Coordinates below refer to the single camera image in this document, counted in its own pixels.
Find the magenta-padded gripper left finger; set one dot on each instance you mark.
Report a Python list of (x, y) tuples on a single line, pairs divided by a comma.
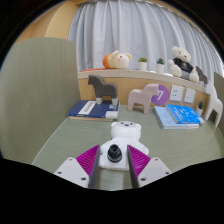
[(75, 170)]

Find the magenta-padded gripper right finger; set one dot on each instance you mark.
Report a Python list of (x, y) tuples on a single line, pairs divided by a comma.
[(151, 168)]

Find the white bear-shaped power strip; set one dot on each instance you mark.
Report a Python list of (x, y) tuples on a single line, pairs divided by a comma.
[(125, 133)]

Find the light blue book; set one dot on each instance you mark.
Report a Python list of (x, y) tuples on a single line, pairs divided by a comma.
[(163, 120)]

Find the navy blue book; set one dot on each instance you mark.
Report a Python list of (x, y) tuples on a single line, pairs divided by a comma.
[(86, 110)]

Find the bright blue book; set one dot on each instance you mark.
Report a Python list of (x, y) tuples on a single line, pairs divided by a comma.
[(183, 115)]

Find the pink wooden horse figurine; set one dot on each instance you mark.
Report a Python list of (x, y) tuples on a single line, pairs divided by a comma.
[(143, 96)]

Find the round purple number sign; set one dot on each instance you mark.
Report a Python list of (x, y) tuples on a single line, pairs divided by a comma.
[(163, 96)]

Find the small potted plant white pot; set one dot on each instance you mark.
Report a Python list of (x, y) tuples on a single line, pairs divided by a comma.
[(199, 110), (160, 67), (142, 65)]

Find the green desk partition panel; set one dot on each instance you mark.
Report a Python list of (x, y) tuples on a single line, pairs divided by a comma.
[(36, 96), (220, 83)]

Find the dark grey wooden horse figurine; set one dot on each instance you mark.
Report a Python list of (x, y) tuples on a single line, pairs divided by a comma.
[(103, 88)]

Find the white wooden horse figurine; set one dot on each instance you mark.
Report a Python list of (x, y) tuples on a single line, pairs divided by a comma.
[(213, 103)]

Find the beige window ledge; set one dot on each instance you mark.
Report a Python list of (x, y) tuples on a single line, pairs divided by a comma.
[(133, 74)]

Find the flat orange item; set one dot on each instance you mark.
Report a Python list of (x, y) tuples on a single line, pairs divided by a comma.
[(93, 69)]

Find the small dark brown horse figurine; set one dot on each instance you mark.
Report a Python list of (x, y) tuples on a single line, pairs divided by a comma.
[(201, 75)]

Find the cream teddy bear black shirt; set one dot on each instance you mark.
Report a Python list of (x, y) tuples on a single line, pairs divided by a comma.
[(181, 65)]

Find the cream and orange plush toy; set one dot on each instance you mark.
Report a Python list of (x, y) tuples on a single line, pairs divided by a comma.
[(118, 60)]

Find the light grey curtain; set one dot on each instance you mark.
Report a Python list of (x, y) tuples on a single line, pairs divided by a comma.
[(133, 26)]

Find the white wall socket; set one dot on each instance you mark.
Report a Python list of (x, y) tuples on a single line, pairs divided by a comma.
[(176, 93)]

